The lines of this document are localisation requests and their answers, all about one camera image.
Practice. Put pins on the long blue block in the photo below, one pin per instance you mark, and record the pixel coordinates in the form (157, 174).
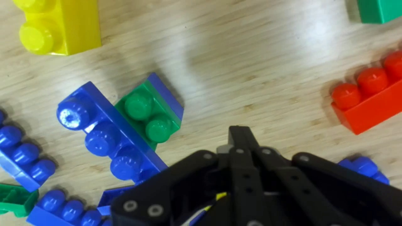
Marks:
(117, 196)
(25, 154)

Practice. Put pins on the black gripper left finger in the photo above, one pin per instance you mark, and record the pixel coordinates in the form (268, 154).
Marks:
(176, 192)

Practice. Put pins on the small blue block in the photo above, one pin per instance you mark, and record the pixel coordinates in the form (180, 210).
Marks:
(364, 164)

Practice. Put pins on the wide blue block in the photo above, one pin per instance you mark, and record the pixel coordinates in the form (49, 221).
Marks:
(63, 208)

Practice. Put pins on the red long block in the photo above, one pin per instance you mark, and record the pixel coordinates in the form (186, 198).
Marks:
(368, 107)

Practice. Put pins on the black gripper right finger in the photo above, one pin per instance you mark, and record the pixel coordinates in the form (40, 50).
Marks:
(318, 196)

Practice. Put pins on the large yellow block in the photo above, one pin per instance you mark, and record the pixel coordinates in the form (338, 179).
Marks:
(71, 25)

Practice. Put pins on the blue and green block stack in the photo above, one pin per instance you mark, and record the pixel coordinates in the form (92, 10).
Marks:
(102, 125)

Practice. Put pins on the green two-stud block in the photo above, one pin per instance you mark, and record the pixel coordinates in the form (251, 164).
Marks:
(377, 10)
(138, 107)
(16, 201)

